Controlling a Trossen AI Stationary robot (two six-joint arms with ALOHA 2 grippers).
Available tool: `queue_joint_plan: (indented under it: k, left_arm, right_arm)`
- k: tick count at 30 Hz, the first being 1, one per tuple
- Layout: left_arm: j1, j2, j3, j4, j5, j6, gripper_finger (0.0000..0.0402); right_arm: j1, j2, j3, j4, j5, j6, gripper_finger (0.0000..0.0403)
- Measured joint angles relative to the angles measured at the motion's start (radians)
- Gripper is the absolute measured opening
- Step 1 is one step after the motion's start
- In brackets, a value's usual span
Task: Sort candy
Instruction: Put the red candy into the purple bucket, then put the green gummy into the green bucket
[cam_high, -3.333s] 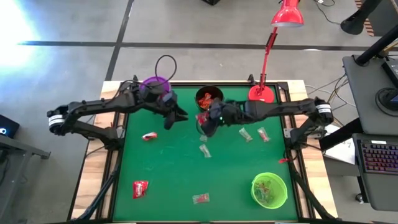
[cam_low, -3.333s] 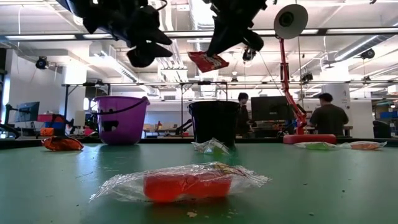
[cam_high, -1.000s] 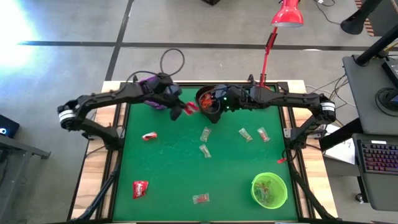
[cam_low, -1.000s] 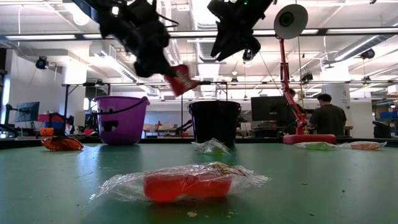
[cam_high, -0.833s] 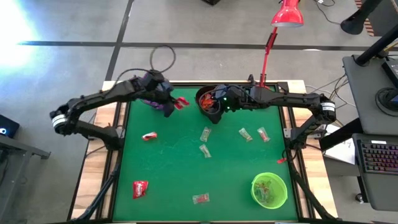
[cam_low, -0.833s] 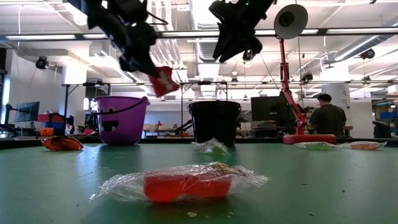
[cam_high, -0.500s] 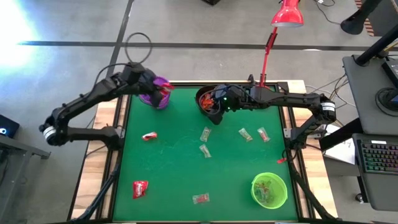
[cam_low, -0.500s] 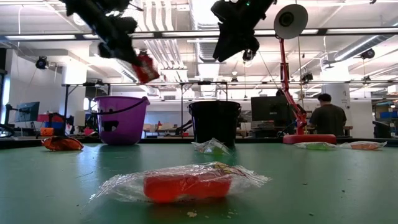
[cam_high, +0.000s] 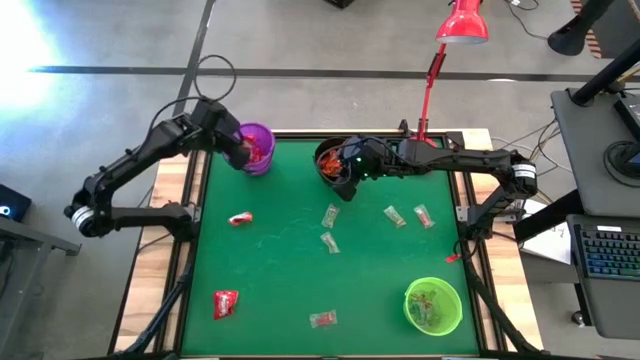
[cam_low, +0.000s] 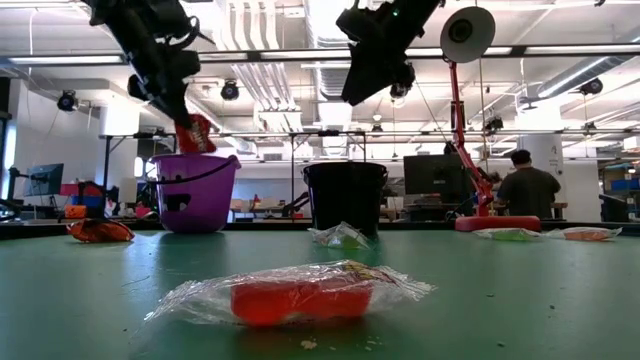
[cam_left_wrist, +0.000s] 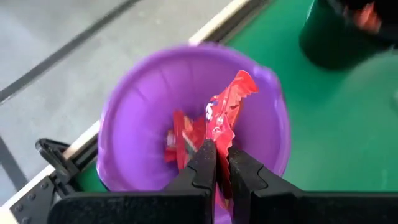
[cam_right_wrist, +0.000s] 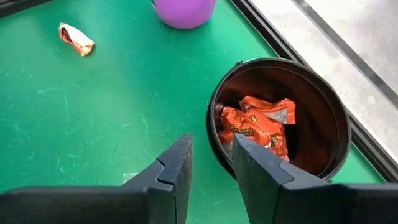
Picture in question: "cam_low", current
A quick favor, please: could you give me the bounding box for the white round column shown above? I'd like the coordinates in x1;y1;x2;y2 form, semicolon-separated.
517;133;565;176

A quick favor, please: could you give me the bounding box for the red desk lamp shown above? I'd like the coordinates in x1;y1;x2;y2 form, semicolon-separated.
439;5;543;233

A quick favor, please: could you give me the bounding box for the clear-wrapped orange jelly candy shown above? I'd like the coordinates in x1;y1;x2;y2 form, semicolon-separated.
144;259;436;329
545;226;624;243

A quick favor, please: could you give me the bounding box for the purple face-printed plastic bucket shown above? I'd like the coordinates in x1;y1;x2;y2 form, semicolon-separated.
149;153;242;235

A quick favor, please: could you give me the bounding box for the silver air duct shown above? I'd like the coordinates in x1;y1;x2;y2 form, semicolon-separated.
303;0;375;104

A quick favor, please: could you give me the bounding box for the orange wrapped candy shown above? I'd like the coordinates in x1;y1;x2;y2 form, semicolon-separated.
66;218;136;245

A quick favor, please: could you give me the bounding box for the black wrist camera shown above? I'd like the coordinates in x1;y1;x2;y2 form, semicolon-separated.
172;47;202;81
335;7;374;44

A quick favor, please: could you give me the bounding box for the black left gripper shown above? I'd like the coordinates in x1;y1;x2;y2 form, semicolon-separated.
117;27;197;130

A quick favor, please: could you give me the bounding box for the black office chair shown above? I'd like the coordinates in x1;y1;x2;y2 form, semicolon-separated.
598;193;629;224

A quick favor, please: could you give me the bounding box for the black background frame stand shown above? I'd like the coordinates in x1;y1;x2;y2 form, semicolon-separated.
99;130;179;221

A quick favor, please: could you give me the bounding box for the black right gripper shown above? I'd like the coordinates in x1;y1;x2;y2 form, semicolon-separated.
340;0;444;107

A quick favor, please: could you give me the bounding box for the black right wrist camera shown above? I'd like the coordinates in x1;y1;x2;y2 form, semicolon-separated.
335;7;374;44

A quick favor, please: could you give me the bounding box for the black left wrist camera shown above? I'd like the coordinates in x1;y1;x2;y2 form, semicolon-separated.
172;47;202;81

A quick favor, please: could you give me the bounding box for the red storage bin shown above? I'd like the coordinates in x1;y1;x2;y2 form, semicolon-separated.
59;182;105;197

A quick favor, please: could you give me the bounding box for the black plastic bucket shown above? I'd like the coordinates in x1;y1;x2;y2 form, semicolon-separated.
302;162;390;239

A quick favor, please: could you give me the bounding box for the clear-wrapped green jelly candy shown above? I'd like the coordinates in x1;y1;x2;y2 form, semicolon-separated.
308;221;375;251
473;227;545;243

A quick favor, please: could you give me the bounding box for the small computer monitor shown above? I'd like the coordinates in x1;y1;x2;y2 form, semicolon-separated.
23;162;65;197

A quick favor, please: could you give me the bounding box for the large black monitor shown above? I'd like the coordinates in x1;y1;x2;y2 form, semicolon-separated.
403;153;474;196

